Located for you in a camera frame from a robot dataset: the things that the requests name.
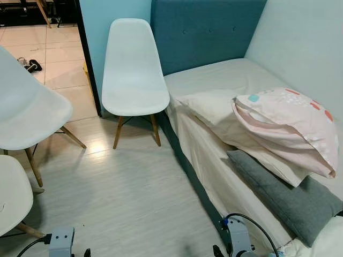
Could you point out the pile of dark shoes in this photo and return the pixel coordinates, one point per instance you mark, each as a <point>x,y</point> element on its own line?
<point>31,65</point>

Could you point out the plain cream pillow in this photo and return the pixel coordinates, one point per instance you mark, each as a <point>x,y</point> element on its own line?
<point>214,112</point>

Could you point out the blue upholstered headboard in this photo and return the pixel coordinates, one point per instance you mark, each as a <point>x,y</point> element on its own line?
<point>203,32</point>

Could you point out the black door frame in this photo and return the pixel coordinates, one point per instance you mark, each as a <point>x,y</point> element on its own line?
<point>88,59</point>

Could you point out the pink pillow with orange patches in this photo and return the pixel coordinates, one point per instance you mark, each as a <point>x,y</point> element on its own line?
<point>292,126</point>

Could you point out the black metal rack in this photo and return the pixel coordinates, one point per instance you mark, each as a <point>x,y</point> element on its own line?
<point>32,10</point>

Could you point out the grey fabric pillow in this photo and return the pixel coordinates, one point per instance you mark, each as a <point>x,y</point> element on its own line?
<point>284,198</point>

